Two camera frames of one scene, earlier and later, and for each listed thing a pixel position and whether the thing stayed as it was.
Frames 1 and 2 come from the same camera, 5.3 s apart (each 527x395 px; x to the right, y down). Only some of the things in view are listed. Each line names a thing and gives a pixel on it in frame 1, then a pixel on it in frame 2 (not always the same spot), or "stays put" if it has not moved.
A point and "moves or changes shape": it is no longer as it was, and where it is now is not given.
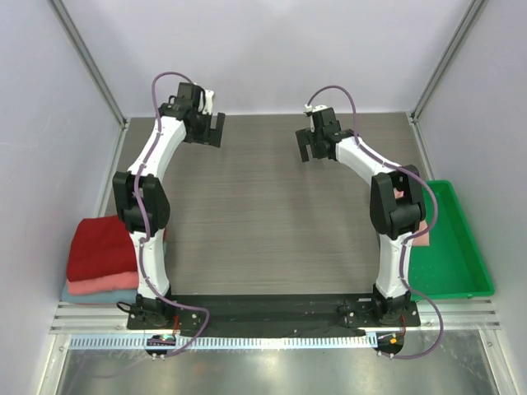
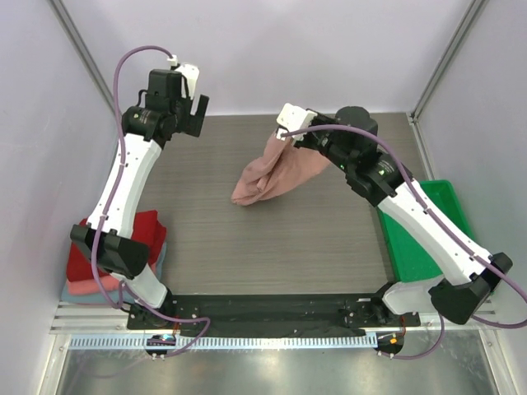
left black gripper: (211, 137) to (192, 123)
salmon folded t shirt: (100, 284) stays put
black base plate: (340, 313) stays put
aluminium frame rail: (459, 315) stays put
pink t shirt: (422, 239) moves or changes shape
